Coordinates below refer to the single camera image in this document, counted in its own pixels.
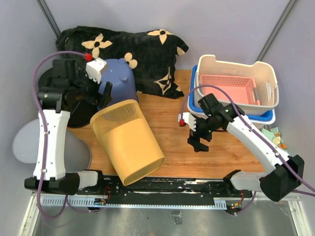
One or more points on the right aluminium frame rail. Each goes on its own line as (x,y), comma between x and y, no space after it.
(289,8)

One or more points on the pink small tray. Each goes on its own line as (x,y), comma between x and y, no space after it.
(242,90)

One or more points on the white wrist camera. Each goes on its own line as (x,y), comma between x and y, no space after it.
(94,68)
(187,118)

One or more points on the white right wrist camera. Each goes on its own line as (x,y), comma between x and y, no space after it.
(187,118)

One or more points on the blue rimmed white tub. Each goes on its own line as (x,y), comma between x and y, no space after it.
(268,118)

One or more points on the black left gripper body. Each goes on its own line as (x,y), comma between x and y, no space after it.
(87,88)

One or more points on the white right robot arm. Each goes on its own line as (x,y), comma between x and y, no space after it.
(282,173)

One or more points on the blue bucket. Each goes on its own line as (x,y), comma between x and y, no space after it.
(121,76)

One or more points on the grey bucket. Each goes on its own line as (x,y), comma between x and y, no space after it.
(77,154)

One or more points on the green cloth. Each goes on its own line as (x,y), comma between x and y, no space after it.
(274,136)

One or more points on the black floral pillow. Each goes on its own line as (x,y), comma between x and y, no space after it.
(151,55)

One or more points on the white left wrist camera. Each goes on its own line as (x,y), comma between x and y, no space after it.
(94,68)

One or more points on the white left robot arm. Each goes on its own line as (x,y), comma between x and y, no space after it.
(61,88)

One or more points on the beige perforated basket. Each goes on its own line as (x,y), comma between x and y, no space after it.
(263,74)

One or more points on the black mounting rail plate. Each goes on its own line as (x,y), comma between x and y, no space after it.
(162,191)

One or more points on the yellow slatted basket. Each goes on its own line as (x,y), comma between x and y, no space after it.
(127,140)

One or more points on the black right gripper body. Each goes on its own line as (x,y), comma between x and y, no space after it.
(204,128)

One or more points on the aluminium frame rail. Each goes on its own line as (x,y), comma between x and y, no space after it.
(289,8)
(49,17)

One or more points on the black large bucket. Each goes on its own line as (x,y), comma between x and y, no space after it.
(81,113)

